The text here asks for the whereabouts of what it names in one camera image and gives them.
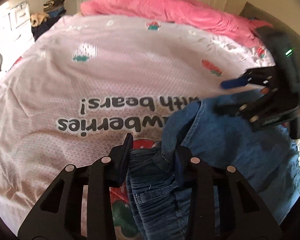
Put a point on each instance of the pile of folded clothes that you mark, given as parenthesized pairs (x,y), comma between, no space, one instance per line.
(41,22)

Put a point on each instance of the white drawer cabinet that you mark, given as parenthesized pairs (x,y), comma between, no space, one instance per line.
(15,33)

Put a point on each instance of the blue denim pants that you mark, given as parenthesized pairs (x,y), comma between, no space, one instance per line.
(268,158)

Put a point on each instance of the pink fleece blanket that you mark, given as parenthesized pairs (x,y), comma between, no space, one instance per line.
(188,12)

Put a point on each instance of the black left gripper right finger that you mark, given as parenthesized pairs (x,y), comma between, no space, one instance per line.
(223,204)

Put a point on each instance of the pink strawberry bear bedsheet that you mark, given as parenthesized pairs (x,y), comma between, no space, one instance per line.
(89,81)

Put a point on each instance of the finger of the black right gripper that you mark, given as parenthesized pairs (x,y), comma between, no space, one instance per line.
(236,111)
(254,76)

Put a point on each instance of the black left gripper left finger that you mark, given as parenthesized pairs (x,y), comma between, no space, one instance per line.
(76,205)

